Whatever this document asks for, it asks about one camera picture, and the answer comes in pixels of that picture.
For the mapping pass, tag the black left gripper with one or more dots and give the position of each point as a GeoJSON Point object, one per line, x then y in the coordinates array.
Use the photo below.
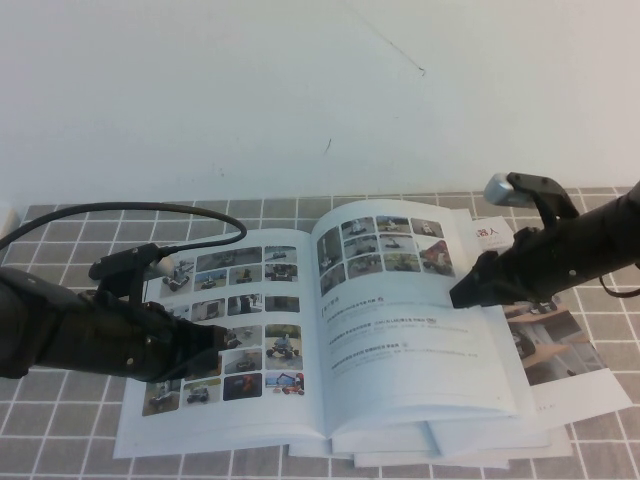
{"type": "Point", "coordinates": [130, 340]}

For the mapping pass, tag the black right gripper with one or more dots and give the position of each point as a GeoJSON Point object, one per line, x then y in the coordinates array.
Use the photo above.
{"type": "Point", "coordinates": [542, 265]}

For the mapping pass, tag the robot catalogue book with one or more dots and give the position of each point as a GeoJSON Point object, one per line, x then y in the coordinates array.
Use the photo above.
{"type": "Point", "coordinates": [400, 360]}

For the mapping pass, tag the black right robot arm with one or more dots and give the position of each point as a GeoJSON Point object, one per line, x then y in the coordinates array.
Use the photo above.
{"type": "Point", "coordinates": [610, 240]}

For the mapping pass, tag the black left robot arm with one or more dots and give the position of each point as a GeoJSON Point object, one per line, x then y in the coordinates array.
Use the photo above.
{"type": "Point", "coordinates": [35, 325]}

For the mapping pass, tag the white booklet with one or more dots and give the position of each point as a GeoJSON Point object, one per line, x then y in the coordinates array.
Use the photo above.
{"type": "Point", "coordinates": [490, 432]}
{"type": "Point", "coordinates": [425, 461]}

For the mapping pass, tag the grey checked tablecloth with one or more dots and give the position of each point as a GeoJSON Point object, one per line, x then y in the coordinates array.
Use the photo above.
{"type": "Point", "coordinates": [60, 430]}

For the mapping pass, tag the cream paper booklet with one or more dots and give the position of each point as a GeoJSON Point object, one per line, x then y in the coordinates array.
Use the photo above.
{"type": "Point", "coordinates": [561, 440]}

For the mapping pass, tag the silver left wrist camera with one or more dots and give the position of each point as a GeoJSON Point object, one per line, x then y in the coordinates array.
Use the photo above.
{"type": "Point", "coordinates": [164, 263]}

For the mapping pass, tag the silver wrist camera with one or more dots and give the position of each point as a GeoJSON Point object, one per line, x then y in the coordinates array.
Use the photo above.
{"type": "Point", "coordinates": [164, 263]}
{"type": "Point", "coordinates": [502, 192]}

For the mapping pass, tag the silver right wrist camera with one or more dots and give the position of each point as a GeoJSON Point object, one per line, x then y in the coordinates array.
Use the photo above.
{"type": "Point", "coordinates": [502, 192]}

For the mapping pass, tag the black right camera bracket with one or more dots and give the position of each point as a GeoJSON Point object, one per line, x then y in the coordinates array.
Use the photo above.
{"type": "Point", "coordinates": [547, 195]}

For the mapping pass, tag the black camera bracket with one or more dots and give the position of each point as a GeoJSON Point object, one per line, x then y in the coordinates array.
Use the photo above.
{"type": "Point", "coordinates": [120, 262]}
{"type": "Point", "coordinates": [547, 195]}

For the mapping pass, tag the black left camera bracket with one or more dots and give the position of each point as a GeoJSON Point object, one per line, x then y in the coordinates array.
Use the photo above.
{"type": "Point", "coordinates": [120, 262]}

